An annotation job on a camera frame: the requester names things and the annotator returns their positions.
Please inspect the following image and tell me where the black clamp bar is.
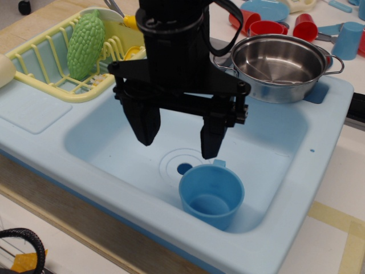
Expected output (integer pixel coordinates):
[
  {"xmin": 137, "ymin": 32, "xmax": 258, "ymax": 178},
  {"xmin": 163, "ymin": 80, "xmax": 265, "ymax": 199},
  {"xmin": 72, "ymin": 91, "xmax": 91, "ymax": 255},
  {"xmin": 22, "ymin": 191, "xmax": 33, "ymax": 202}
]
[{"xmin": 347, "ymin": 92, "xmax": 365, "ymax": 123}]

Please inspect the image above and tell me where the black cable loop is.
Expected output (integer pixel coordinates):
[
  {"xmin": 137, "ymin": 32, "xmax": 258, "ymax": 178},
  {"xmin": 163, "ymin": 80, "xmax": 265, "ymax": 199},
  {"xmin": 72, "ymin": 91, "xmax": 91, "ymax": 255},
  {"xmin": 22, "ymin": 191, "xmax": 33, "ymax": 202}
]
[{"xmin": 199, "ymin": 0, "xmax": 244, "ymax": 57}]

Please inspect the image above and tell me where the cream plate in rack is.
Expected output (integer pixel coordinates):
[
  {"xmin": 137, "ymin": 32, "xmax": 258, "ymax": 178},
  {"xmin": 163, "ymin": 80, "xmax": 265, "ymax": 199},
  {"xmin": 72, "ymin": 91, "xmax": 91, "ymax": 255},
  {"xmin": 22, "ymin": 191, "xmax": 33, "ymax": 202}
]
[{"xmin": 80, "ymin": 7, "xmax": 124, "ymax": 23}]

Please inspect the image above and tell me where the yellow tape piece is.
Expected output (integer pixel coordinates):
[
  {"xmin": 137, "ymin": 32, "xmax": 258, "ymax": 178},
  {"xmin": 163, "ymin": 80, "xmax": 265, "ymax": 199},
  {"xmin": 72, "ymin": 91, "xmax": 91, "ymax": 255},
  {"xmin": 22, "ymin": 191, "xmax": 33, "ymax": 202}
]
[{"xmin": 10, "ymin": 253, "xmax": 38, "ymax": 273}]

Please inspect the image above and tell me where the red cup right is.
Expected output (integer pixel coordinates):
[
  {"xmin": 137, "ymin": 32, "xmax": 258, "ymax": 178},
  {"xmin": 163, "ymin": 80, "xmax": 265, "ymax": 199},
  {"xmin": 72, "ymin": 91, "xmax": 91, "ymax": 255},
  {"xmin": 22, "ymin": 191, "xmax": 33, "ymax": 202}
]
[{"xmin": 293, "ymin": 13, "xmax": 318, "ymax": 42}]

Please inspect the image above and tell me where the cream toy appliance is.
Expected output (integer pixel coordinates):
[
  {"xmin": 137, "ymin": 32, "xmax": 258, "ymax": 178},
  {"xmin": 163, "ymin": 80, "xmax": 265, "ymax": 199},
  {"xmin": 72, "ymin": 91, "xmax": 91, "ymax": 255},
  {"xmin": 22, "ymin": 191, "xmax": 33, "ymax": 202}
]
[{"xmin": 280, "ymin": 0, "xmax": 317, "ymax": 14}]

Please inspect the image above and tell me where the black braided cable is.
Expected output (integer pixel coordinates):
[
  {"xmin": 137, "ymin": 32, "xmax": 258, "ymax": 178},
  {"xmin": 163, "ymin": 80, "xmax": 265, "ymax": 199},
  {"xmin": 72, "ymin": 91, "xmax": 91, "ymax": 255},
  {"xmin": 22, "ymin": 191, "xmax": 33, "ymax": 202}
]
[{"xmin": 0, "ymin": 227, "xmax": 47, "ymax": 274}]

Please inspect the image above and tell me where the yellow dish rack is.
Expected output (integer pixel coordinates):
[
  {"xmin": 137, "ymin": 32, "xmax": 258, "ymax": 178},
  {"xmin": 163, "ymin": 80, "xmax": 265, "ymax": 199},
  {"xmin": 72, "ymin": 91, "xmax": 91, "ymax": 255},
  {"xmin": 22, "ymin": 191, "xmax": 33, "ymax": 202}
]
[{"xmin": 5, "ymin": 7, "xmax": 146, "ymax": 103}]

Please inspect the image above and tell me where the black caster wheel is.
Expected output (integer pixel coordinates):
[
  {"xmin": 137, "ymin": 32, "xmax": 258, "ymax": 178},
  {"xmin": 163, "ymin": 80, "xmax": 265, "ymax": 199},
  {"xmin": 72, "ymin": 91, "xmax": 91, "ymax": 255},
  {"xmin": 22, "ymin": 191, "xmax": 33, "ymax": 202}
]
[{"xmin": 18, "ymin": 0, "xmax": 31, "ymax": 15}]

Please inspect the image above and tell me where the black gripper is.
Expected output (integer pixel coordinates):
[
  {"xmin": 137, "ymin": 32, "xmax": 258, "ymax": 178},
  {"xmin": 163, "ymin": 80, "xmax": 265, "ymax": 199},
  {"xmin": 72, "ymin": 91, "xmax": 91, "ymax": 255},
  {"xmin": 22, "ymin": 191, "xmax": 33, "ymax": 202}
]
[{"xmin": 108, "ymin": 59, "xmax": 250, "ymax": 159}]

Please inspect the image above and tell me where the yellow toy utensil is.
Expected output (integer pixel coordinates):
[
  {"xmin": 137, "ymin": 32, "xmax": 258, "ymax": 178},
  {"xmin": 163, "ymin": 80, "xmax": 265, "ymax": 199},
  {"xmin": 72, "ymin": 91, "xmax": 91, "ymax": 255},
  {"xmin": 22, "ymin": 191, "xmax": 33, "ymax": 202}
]
[{"xmin": 123, "ymin": 15, "xmax": 147, "ymax": 61}]

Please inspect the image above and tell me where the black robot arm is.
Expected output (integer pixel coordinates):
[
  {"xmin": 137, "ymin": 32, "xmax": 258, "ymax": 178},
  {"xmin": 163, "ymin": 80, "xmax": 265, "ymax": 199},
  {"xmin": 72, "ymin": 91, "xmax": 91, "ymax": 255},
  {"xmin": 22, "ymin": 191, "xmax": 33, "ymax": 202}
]
[{"xmin": 108, "ymin": 1, "xmax": 250, "ymax": 159}]

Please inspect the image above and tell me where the blue plastic plate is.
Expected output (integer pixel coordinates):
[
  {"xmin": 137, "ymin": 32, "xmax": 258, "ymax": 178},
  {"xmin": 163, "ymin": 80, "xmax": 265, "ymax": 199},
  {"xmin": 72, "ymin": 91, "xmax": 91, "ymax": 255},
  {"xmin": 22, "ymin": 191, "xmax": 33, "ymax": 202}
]
[{"xmin": 240, "ymin": 0, "xmax": 290, "ymax": 22}]

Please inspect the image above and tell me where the blue upturned cup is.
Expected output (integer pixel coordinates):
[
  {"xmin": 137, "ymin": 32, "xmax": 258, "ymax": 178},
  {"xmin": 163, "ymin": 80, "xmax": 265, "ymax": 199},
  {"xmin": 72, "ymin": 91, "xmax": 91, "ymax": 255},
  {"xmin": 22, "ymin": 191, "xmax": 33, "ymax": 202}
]
[{"xmin": 331, "ymin": 22, "xmax": 364, "ymax": 61}]

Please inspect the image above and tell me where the red cup middle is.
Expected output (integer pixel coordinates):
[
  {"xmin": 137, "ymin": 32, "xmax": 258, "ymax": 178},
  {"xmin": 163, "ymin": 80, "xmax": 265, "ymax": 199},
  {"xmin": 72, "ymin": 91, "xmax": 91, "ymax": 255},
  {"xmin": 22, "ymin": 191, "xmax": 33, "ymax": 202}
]
[{"xmin": 249, "ymin": 21, "xmax": 288, "ymax": 37}]

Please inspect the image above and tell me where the green bitter melon toy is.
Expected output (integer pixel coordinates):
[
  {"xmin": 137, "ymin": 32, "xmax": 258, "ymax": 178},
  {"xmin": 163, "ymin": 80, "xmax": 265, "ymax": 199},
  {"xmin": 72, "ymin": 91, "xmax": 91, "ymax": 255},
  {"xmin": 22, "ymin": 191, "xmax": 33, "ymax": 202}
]
[{"xmin": 67, "ymin": 10, "xmax": 106, "ymax": 80}]

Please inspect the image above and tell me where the blue plastic cup in sink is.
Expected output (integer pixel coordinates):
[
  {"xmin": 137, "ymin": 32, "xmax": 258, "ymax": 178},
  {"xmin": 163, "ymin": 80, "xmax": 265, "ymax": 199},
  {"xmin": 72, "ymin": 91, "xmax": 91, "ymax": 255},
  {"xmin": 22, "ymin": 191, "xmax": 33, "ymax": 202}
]
[{"xmin": 179, "ymin": 159, "xmax": 245, "ymax": 231}]

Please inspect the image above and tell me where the red cup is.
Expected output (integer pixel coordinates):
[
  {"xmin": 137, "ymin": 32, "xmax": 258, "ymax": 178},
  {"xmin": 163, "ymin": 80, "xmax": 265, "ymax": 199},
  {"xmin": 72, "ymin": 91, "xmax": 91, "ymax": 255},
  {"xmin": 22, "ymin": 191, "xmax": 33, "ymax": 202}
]
[
  {"xmin": 249, "ymin": 21, "xmax": 288, "ymax": 37},
  {"xmin": 293, "ymin": 13, "xmax": 318, "ymax": 42},
  {"xmin": 228, "ymin": 9, "xmax": 262, "ymax": 37}
]

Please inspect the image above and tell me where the red cup left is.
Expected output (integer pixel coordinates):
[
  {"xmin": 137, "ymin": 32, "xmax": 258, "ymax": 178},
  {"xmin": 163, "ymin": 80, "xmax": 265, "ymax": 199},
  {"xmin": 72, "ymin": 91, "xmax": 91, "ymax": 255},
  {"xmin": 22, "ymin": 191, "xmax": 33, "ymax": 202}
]
[{"xmin": 228, "ymin": 9, "xmax": 262, "ymax": 37}]

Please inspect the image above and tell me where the blue toy knife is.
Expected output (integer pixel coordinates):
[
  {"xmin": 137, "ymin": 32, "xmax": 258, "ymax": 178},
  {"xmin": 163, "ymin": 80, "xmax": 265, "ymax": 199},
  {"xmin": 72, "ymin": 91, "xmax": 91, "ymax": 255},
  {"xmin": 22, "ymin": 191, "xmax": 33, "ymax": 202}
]
[{"xmin": 327, "ymin": 0, "xmax": 352, "ymax": 13}]

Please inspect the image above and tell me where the cream rounded object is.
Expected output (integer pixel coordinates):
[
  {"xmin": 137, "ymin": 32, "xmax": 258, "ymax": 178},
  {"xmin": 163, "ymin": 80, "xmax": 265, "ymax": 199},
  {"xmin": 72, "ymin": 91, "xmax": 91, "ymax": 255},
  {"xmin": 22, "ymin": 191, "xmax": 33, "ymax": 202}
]
[{"xmin": 0, "ymin": 54, "xmax": 16, "ymax": 87}]

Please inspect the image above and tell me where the stainless steel pot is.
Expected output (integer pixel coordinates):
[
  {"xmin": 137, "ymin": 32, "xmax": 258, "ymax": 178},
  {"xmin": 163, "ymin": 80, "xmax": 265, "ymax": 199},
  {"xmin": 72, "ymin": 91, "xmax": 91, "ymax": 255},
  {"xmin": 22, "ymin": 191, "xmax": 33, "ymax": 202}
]
[{"xmin": 215, "ymin": 34, "xmax": 340, "ymax": 103}]

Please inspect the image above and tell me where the light blue toy sink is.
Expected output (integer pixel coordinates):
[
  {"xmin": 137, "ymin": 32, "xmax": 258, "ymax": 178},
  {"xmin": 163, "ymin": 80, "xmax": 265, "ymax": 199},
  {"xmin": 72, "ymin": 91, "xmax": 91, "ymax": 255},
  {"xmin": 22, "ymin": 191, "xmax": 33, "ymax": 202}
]
[{"xmin": 1, "ymin": 76, "xmax": 354, "ymax": 273}]

